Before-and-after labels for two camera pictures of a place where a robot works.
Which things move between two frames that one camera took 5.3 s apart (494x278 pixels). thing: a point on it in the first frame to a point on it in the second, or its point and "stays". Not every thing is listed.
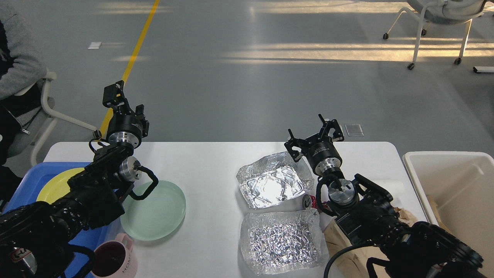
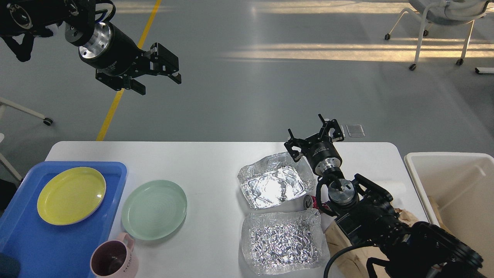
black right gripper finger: (294, 141) stays
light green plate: (158, 215) stays
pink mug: (115, 259) stays
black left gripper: (125, 126) to (111, 52)
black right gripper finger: (338, 135) stays
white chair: (55, 118) to (46, 121)
